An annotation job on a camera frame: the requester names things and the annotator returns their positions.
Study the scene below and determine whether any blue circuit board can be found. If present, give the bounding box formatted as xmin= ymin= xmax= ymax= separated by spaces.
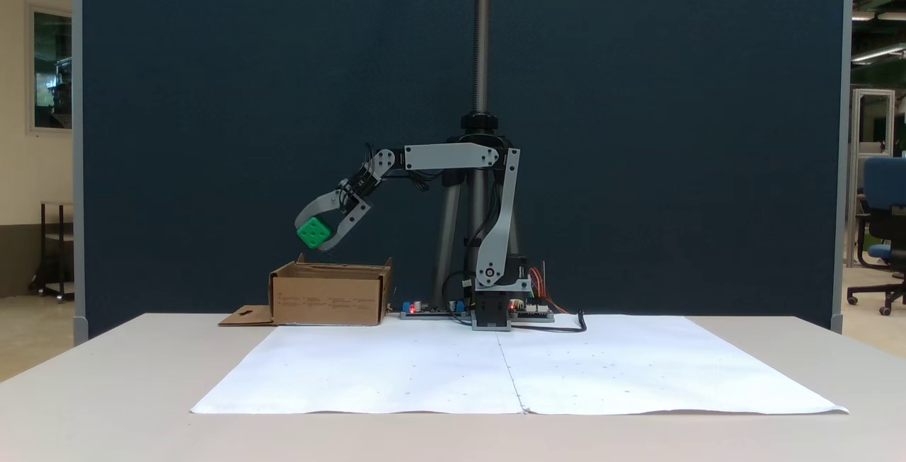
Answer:
xmin=399 ymin=298 xmax=472 ymax=320

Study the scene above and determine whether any brown cardboard box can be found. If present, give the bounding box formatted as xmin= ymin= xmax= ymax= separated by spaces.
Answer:
xmin=218 ymin=253 xmax=394 ymax=327

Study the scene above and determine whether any dark blue partition panel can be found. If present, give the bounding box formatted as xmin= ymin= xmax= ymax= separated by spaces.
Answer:
xmin=73 ymin=0 xmax=854 ymax=341

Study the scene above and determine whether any black cart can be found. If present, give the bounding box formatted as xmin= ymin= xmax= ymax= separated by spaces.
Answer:
xmin=28 ymin=202 xmax=75 ymax=304

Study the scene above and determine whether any white paper sheet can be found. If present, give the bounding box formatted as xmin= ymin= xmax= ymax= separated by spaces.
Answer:
xmin=190 ymin=315 xmax=849 ymax=416

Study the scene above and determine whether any black cable with white plug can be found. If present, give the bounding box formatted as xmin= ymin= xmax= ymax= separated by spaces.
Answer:
xmin=510 ymin=310 xmax=587 ymax=335

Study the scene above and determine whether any circuit board with coloured wires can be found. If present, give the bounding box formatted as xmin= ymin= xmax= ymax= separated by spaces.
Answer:
xmin=511 ymin=298 xmax=556 ymax=323

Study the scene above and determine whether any black camera tripod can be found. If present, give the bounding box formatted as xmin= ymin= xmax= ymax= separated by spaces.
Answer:
xmin=432 ymin=0 xmax=521 ymax=307

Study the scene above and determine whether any framed wall window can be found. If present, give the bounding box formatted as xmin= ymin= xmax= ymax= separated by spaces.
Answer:
xmin=27 ymin=4 xmax=74 ymax=134

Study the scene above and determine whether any blue office chair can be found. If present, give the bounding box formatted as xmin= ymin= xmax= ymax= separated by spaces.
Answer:
xmin=847 ymin=156 xmax=906 ymax=316

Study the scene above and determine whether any ceiling light strip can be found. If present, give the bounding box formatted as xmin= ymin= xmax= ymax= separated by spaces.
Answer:
xmin=853 ymin=43 xmax=906 ymax=64

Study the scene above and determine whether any green die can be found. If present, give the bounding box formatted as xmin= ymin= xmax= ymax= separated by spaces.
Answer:
xmin=297 ymin=216 xmax=334 ymax=250

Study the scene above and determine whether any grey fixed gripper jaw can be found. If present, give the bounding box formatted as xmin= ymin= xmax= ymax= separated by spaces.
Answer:
xmin=295 ymin=190 xmax=346 ymax=232

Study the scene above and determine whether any grey pivoting gripper jaw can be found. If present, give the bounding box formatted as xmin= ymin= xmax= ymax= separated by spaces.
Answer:
xmin=319 ymin=196 xmax=372 ymax=253

